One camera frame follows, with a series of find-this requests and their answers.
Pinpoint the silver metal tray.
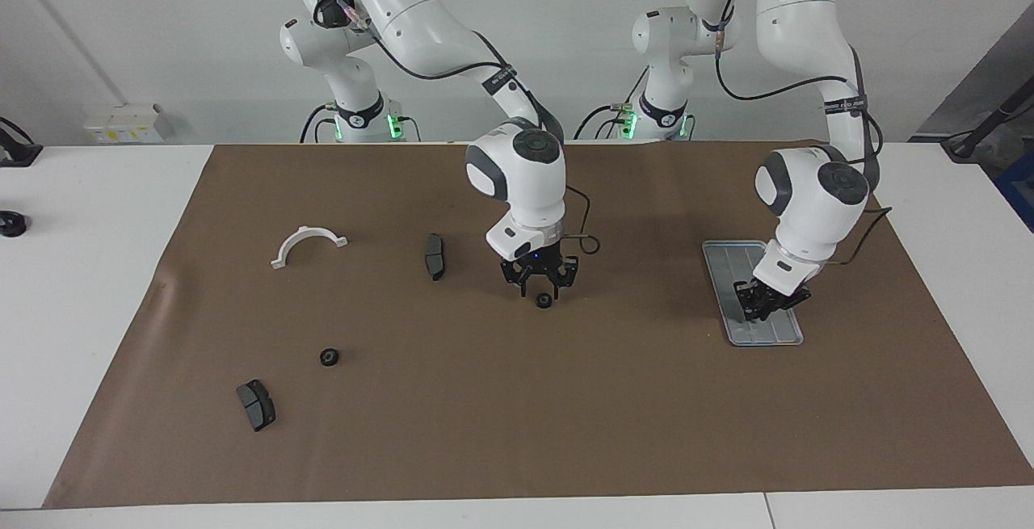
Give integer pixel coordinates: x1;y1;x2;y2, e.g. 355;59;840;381
701;240;805;347

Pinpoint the dark grey brake pad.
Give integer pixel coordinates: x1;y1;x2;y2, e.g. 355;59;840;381
236;380;277;433
423;233;448;281

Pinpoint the brown paper table mat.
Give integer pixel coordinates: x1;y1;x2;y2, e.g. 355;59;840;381
42;140;1034;510

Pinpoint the blue crate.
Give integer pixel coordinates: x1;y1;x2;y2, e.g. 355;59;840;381
994;153;1034;231

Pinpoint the black stand leg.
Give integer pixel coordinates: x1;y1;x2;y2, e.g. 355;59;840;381
941;77;1034;162

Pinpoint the black table clamp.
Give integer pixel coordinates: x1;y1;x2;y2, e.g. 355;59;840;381
0;117;43;168

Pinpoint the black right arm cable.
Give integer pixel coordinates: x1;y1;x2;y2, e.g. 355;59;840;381
355;0;600;255

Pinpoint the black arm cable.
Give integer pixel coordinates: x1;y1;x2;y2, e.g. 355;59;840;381
715;0;893;265
355;0;600;255

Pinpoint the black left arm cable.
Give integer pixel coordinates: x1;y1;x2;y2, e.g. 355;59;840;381
715;0;893;265

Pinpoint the black left base cable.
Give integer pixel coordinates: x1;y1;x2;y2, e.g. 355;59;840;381
574;69;651;141

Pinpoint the black base cable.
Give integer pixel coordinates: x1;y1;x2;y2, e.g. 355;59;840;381
574;69;651;141
301;103;336;144

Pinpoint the white half-ring plastic clamp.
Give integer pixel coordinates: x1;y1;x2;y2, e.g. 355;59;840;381
271;225;349;271

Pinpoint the black right base cable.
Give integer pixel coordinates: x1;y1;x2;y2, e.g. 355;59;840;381
301;103;336;144

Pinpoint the white wall socket box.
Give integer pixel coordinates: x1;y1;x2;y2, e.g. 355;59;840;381
83;103;172;145

